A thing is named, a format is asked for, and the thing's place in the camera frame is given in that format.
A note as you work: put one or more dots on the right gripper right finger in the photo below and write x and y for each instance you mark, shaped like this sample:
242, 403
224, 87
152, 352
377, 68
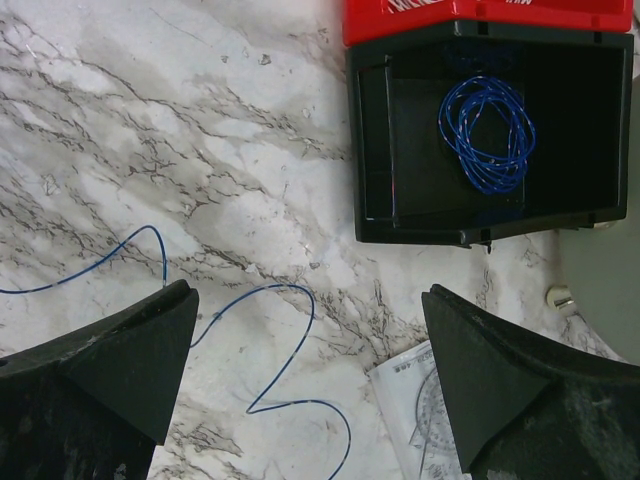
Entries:
522, 406

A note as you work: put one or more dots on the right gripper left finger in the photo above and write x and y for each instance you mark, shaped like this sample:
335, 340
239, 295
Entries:
96, 402

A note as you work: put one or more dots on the black plastic bin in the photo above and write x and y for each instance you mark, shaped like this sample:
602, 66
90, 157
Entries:
465, 132

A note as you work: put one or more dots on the clear protractor packet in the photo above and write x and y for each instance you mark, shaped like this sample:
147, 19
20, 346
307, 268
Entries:
410, 399

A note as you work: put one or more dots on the large beige cylinder drum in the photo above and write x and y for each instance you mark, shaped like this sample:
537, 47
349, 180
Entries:
601, 266

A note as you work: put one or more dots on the red plastic bin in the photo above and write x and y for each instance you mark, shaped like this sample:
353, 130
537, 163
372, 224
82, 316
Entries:
365, 20

